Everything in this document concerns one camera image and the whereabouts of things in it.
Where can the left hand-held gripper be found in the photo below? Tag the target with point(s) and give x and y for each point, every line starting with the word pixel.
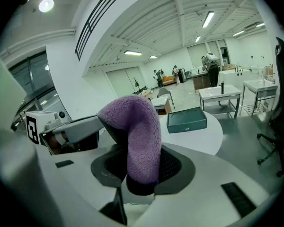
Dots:
pixel 41 119

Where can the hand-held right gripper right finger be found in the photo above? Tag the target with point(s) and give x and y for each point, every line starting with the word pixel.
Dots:
pixel 208 185

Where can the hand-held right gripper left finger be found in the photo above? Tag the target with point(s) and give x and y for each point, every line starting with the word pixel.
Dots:
pixel 80 174

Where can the purple thin object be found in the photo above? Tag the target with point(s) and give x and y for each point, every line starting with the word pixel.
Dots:
pixel 139 136

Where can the dark green tray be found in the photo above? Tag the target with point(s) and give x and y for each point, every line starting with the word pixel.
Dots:
pixel 187 123

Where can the dark glass partition window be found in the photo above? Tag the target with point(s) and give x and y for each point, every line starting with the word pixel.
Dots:
pixel 35 79

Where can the black coat rack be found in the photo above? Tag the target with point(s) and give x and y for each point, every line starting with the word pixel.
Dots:
pixel 135 84

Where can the white sink wooden cabinet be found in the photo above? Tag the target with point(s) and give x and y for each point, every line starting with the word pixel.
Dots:
pixel 161 102

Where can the grey shell chair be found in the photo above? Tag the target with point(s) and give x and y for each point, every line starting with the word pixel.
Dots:
pixel 163 92

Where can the fluorescent ceiling tube light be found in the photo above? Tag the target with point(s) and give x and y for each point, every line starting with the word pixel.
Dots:
pixel 208 19
pixel 260 24
pixel 238 33
pixel 153 56
pixel 197 38
pixel 133 53

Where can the white sink grey metal stand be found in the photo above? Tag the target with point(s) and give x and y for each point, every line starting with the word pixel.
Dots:
pixel 213 92

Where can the orange sofa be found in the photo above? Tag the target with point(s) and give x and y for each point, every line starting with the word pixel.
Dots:
pixel 169 80

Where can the black faucet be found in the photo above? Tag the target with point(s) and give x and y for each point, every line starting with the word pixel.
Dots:
pixel 222 87

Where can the brown wooden counter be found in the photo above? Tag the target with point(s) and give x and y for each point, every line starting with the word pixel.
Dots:
pixel 201 81

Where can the black balcony railing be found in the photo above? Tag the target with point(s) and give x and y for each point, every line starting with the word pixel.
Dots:
pixel 94 20

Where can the white bathtub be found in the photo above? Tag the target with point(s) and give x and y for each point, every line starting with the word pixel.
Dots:
pixel 234 77

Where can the black glass cabinet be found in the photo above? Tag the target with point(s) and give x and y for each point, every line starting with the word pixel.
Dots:
pixel 182 75

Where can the black office chair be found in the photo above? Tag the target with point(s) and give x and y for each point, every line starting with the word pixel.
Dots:
pixel 282 91

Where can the round ceiling lamp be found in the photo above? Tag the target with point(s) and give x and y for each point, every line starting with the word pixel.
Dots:
pixel 46 5

